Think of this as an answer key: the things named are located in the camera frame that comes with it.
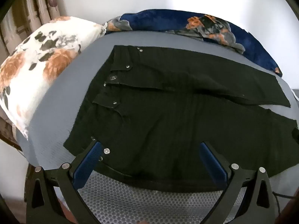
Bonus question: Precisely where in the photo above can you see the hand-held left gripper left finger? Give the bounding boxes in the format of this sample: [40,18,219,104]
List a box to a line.
[26,140,104,224]

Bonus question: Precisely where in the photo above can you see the black cable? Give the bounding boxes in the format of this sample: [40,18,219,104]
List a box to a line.
[273,191,295,224]

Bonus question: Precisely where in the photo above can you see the blue floral blanket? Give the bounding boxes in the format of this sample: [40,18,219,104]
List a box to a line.
[103,10,283,77]

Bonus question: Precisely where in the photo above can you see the beige patterned curtain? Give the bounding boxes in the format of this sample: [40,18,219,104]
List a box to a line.
[0,0,68,56]

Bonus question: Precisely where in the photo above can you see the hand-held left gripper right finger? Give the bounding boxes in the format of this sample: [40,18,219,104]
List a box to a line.
[200,141,279,224]

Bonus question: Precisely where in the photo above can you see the black pants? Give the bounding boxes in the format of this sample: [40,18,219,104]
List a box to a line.
[64,45,299,186]

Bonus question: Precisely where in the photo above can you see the wooden headboard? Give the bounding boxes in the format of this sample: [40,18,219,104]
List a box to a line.
[0,114,22,150]

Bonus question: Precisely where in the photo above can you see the grey bed sheet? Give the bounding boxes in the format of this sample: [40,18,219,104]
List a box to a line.
[15,30,299,192]

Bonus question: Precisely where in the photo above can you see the white floral pillow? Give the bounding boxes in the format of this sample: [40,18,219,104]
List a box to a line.
[0,16,107,140]

